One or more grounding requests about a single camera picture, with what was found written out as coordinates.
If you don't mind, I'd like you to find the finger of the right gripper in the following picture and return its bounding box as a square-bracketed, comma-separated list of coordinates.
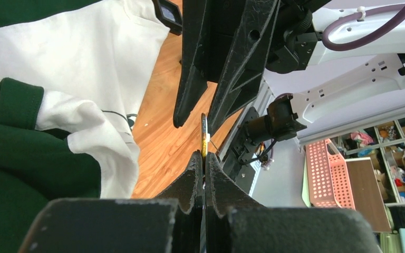
[207, 1, 279, 135]

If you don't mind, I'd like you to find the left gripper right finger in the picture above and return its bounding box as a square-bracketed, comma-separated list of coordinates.
[205, 153, 380, 252]

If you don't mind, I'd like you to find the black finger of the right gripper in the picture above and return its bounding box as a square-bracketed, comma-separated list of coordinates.
[173, 1, 210, 128]

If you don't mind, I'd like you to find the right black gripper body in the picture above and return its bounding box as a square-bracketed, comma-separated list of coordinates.
[208, 1, 328, 82]

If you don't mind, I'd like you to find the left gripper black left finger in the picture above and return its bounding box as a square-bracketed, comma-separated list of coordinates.
[20, 151, 203, 252]

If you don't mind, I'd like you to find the black square display case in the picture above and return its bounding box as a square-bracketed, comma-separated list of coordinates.
[152, 0, 182, 36]

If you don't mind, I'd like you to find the white green garment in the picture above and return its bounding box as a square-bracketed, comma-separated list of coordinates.
[0, 1, 169, 252]

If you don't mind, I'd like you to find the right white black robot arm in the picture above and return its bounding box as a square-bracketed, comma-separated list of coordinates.
[173, 1, 405, 164]

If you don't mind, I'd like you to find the pink perforated basket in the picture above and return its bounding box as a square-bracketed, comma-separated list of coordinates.
[305, 139, 356, 210]

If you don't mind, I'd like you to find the metal storage shelf background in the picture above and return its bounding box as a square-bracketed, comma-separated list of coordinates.
[302, 117, 405, 232]

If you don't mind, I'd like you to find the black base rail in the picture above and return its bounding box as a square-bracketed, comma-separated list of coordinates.
[220, 80, 273, 196]

